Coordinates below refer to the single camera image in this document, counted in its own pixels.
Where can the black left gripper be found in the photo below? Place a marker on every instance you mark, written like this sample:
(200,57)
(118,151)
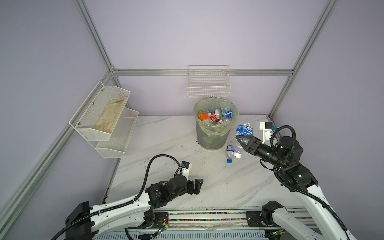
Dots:
(196,189)

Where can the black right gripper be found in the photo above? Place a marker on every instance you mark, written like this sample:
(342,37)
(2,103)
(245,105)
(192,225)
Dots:
(251,144)

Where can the small crushed bottle blue label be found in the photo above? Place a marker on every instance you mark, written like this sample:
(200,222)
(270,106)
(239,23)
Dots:
(244,129)

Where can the small clear bottle blue white label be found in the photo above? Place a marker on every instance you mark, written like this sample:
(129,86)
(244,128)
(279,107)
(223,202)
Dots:
(233,151)

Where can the red cap clear bottle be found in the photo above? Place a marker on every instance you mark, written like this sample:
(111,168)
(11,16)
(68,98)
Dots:
(216,115)

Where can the orange NFC juice bottle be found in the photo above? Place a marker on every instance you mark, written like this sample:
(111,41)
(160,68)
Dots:
(203,117)

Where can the clear bottle green neck label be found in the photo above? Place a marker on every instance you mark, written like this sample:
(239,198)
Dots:
(224,120)

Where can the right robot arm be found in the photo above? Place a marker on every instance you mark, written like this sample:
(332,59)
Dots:
(301,182)

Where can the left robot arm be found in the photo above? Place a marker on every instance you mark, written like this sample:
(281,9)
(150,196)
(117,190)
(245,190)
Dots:
(88,222)

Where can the grey mesh waste bin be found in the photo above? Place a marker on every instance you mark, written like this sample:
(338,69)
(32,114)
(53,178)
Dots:
(210,143)

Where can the green plastic bin liner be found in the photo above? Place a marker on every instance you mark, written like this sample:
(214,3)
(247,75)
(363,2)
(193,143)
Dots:
(207,105)

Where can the beige cloth in shelf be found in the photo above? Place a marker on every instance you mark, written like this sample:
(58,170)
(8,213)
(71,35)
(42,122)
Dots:
(110,115)

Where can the white two-tier mesh shelf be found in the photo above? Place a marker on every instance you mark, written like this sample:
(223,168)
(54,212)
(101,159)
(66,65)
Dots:
(109,146)

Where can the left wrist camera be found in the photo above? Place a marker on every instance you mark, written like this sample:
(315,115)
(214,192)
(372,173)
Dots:
(185,167)

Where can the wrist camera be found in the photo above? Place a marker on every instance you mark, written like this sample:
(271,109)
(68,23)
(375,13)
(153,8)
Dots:
(185,167)
(267,129)

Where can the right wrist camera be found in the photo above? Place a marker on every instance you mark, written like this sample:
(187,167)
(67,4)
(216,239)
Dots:
(267,129)

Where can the aluminium front rail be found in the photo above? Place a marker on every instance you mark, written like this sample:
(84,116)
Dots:
(207,220)

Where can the white wire wall basket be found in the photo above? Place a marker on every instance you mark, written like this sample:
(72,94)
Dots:
(206,81)

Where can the aluminium frame profiles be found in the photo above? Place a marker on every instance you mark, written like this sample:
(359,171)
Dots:
(18,203)

